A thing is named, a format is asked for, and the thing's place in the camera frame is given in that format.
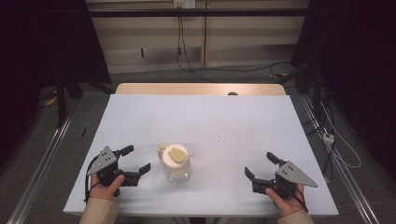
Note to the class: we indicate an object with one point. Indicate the white wall socket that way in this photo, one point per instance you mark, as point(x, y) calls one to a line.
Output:
point(184, 3)

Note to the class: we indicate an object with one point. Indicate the black metal stand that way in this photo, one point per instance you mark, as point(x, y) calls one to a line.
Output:
point(61, 99)

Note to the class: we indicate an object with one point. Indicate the black curtain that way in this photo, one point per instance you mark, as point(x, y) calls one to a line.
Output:
point(361, 71)
point(40, 62)

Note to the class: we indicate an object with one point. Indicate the white power strip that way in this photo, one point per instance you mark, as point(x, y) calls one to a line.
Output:
point(328, 137)

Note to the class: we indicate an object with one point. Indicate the clear cup with cream lid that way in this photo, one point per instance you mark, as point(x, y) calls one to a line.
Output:
point(176, 163)

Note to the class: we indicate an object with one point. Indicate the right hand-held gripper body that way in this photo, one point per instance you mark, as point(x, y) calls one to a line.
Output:
point(292, 174)

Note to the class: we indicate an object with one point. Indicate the aluminium floor rail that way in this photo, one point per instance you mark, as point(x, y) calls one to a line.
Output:
point(345, 174)
point(39, 174)

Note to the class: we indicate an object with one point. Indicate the person's left hand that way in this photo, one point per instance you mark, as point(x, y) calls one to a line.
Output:
point(104, 192)

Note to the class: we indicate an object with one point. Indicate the person's right hand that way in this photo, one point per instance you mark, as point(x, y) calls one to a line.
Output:
point(289, 206)

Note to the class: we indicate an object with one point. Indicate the small black pen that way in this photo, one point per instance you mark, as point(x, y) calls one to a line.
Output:
point(83, 132)

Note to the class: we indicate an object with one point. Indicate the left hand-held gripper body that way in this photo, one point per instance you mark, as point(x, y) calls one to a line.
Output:
point(104, 160)

